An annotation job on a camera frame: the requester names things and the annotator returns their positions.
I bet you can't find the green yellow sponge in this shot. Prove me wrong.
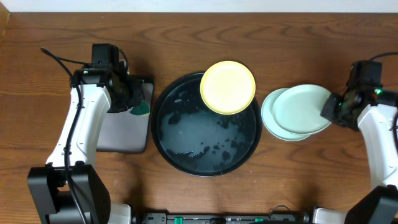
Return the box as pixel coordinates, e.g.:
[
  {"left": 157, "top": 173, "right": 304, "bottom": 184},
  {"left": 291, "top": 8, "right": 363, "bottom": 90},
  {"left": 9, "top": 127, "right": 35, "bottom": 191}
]
[{"left": 129, "top": 100, "right": 150, "bottom": 116}]

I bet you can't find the light green plate front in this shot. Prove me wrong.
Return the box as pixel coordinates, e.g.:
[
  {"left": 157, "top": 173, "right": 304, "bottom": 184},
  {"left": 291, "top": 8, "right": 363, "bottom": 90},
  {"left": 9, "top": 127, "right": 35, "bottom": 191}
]
[{"left": 272, "top": 84, "right": 331, "bottom": 135}]

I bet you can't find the light green plate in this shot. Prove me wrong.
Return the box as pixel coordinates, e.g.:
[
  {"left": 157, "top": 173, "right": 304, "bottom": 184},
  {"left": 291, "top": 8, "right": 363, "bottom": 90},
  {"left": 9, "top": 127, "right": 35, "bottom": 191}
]
[
  {"left": 261, "top": 88, "right": 310, "bottom": 142},
  {"left": 272, "top": 84, "right": 331, "bottom": 135}
]

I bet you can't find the yellow plate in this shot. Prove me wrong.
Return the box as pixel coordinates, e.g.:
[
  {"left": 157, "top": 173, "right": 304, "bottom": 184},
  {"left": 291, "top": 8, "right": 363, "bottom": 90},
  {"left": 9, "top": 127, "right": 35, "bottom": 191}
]
[{"left": 200, "top": 61, "right": 256, "bottom": 115}]

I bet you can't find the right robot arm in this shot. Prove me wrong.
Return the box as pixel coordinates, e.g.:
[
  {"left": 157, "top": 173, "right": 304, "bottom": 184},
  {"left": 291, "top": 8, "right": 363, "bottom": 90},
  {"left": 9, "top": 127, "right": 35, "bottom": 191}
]
[{"left": 311, "top": 87, "right": 397, "bottom": 223}]

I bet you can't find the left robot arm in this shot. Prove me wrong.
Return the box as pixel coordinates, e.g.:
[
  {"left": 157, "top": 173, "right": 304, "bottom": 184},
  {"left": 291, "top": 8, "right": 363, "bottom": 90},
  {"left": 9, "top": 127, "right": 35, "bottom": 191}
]
[{"left": 27, "top": 68, "right": 144, "bottom": 223}]

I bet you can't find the rectangular black tray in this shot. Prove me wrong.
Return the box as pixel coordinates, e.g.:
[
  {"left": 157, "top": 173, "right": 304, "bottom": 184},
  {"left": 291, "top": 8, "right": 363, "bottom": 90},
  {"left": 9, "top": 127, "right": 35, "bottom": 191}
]
[{"left": 96, "top": 78, "right": 154, "bottom": 154}]

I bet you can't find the round black tray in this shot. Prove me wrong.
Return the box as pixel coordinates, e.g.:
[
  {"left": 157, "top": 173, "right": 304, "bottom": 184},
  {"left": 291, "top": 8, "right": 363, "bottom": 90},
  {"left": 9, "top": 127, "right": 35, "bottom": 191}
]
[{"left": 150, "top": 72, "right": 262, "bottom": 177}]

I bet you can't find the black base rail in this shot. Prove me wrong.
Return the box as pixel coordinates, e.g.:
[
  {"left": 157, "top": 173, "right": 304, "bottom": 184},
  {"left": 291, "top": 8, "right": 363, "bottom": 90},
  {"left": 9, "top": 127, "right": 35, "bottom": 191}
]
[{"left": 131, "top": 205, "right": 313, "bottom": 224}]

